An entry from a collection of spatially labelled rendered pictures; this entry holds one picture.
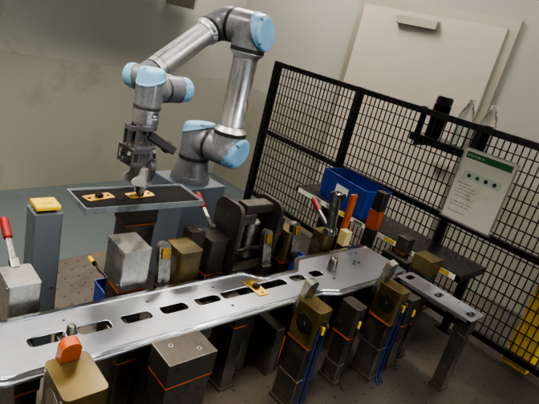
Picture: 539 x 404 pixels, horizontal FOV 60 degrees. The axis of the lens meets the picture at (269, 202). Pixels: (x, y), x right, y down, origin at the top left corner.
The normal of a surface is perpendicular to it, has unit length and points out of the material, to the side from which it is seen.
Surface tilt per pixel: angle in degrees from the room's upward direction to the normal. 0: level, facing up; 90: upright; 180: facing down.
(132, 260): 90
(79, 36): 90
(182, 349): 0
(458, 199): 90
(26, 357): 0
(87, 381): 0
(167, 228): 90
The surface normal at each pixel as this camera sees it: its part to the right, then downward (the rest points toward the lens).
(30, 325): 0.23, -0.91
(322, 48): -0.65, 0.11
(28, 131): 0.72, 0.39
